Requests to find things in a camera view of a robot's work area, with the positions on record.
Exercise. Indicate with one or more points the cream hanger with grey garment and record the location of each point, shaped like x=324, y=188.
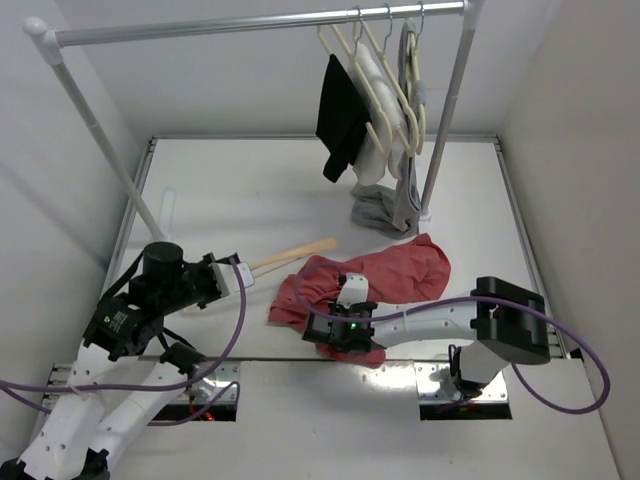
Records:
x=414, y=86

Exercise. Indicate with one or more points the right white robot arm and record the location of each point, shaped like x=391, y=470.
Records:
x=493, y=326

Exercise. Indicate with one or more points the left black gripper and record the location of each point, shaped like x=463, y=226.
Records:
x=209, y=258

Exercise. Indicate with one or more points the red t shirt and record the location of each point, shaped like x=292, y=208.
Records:
x=414, y=271

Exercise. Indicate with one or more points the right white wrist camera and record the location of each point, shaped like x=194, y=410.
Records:
x=354, y=290

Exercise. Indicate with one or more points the peach plastic hanger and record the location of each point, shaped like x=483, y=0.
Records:
x=277, y=261

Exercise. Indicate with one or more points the cream hanger with white garment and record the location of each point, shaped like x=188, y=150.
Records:
x=390, y=85

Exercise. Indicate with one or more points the white metal clothes rack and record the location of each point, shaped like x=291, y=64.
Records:
x=49, y=44

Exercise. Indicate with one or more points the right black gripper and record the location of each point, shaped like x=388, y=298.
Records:
x=338, y=308

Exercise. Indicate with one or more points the white hanging garment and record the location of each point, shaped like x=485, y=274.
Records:
x=370, y=166

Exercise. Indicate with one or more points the black hanging garment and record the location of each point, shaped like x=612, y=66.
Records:
x=341, y=120

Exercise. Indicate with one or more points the grey hanging garment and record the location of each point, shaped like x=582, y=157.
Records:
x=391, y=206

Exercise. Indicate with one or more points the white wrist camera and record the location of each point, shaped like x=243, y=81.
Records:
x=354, y=290
x=231, y=273

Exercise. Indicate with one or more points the cream hanger with black garment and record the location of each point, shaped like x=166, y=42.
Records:
x=366, y=78

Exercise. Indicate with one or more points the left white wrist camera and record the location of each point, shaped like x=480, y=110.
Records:
x=231, y=273

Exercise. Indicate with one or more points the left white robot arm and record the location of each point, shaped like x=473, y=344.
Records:
x=79, y=439

